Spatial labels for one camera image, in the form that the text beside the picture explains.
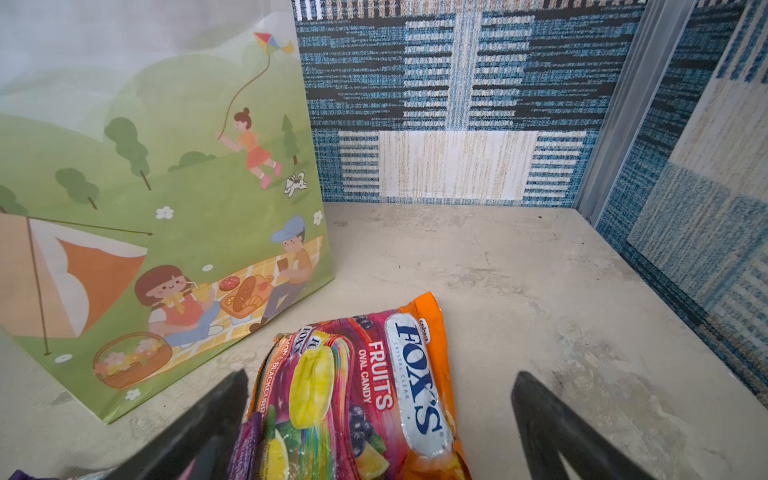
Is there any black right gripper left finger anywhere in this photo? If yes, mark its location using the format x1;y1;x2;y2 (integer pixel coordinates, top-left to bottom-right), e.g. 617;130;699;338
107;370;248;479

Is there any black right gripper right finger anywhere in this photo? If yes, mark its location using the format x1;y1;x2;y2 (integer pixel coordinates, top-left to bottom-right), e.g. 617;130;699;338
511;371;651;479

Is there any orange Fox's fruits candy bag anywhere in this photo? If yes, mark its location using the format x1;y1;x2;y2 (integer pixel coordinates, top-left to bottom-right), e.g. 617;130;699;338
228;293;470;479

